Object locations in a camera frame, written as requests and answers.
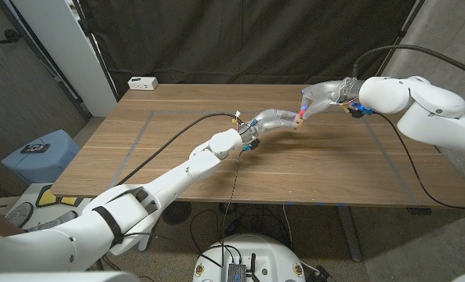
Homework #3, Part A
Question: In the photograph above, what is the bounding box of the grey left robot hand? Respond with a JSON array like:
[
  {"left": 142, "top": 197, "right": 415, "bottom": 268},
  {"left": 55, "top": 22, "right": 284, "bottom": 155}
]
[{"left": 239, "top": 108, "right": 303, "bottom": 143}]

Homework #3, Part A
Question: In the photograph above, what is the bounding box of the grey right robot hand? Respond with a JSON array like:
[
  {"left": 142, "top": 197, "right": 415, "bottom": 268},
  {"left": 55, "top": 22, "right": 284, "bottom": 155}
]
[{"left": 300, "top": 77, "right": 366, "bottom": 121}]

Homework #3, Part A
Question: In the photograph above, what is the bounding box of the black backdrop curtain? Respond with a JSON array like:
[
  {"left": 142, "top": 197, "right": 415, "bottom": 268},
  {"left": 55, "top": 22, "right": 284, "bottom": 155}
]
[{"left": 77, "top": 0, "right": 417, "bottom": 97}]

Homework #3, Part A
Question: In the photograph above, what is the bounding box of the black backdrop stand pole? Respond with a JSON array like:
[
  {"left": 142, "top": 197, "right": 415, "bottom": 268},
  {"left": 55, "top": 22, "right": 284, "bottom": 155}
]
[
  {"left": 371, "top": 0, "right": 427, "bottom": 85},
  {"left": 70, "top": 0, "right": 120, "bottom": 102}
]

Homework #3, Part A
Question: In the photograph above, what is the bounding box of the round black floor fan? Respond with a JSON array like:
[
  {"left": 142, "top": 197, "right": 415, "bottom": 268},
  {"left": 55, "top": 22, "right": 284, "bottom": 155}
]
[{"left": 162, "top": 201, "right": 193, "bottom": 225}]

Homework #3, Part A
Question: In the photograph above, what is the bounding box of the white power outlet box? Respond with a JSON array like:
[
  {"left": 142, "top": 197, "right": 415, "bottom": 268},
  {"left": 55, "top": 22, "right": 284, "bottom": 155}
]
[{"left": 127, "top": 76, "right": 159, "bottom": 91}]

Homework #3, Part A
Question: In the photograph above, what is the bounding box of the grey table leg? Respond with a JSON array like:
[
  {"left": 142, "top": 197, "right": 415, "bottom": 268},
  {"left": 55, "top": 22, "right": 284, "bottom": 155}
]
[{"left": 336, "top": 205, "right": 363, "bottom": 262}]

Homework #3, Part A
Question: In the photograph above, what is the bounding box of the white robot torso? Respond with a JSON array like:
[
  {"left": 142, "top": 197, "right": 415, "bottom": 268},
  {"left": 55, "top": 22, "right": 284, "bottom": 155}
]
[{"left": 191, "top": 233, "right": 307, "bottom": 282}]

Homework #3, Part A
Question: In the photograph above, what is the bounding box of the grey electronics module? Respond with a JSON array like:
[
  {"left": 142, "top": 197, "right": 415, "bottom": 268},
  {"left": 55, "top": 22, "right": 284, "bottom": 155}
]
[{"left": 227, "top": 262, "right": 248, "bottom": 282}]

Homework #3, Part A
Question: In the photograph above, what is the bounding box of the white table leg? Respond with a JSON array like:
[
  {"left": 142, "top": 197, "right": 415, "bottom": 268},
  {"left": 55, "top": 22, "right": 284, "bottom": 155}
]
[{"left": 137, "top": 222, "right": 161, "bottom": 252}]

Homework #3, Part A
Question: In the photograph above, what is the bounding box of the white pillar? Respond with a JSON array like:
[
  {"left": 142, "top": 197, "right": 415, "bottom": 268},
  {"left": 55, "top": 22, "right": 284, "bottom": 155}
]
[{"left": 10, "top": 0, "right": 118, "bottom": 118}]

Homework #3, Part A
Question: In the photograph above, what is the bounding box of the blue padded stool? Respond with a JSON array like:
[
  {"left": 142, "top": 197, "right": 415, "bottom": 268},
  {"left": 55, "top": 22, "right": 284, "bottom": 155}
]
[{"left": 0, "top": 129, "right": 82, "bottom": 185}]

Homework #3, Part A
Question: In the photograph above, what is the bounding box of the grey sneaker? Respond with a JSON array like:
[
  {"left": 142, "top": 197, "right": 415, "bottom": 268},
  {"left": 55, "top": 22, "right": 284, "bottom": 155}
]
[{"left": 26, "top": 210, "right": 78, "bottom": 233}]

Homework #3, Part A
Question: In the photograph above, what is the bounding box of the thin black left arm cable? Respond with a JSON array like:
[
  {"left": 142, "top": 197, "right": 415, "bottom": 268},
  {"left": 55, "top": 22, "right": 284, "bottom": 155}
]
[{"left": 122, "top": 150, "right": 245, "bottom": 269}]

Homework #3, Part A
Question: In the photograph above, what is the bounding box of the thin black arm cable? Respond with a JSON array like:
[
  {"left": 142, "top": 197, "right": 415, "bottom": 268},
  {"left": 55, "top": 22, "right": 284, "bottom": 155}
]
[
  {"left": 122, "top": 150, "right": 245, "bottom": 269},
  {"left": 372, "top": 111, "right": 465, "bottom": 211}
]

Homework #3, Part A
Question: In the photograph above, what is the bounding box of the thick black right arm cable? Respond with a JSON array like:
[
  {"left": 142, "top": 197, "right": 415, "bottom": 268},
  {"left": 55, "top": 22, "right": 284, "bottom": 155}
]
[{"left": 351, "top": 44, "right": 465, "bottom": 82}]

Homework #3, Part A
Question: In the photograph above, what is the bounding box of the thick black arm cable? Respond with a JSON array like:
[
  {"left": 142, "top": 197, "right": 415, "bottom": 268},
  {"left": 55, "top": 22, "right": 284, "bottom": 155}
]
[
  {"left": 351, "top": 44, "right": 465, "bottom": 82},
  {"left": 114, "top": 111, "right": 244, "bottom": 187}
]

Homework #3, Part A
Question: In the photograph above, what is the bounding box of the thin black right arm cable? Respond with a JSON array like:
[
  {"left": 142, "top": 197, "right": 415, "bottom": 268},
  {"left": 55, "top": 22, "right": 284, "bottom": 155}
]
[{"left": 372, "top": 111, "right": 465, "bottom": 211}]

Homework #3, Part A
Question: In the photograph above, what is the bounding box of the black floor cable tangle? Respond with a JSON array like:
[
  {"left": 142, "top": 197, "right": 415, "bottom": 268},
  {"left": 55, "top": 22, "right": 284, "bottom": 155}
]
[{"left": 188, "top": 201, "right": 296, "bottom": 251}]

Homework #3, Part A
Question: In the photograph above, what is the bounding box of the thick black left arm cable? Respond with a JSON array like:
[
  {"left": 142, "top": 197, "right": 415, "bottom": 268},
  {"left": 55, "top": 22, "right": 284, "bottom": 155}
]
[{"left": 114, "top": 111, "right": 244, "bottom": 187}]

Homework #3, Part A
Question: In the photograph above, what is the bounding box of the black wall rail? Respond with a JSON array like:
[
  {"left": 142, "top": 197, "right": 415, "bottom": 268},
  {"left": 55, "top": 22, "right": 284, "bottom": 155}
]
[{"left": 0, "top": 0, "right": 93, "bottom": 119}]

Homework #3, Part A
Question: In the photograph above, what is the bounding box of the black door handle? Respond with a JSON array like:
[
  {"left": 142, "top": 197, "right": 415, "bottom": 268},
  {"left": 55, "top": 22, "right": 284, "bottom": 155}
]
[{"left": 0, "top": 29, "right": 24, "bottom": 45}]

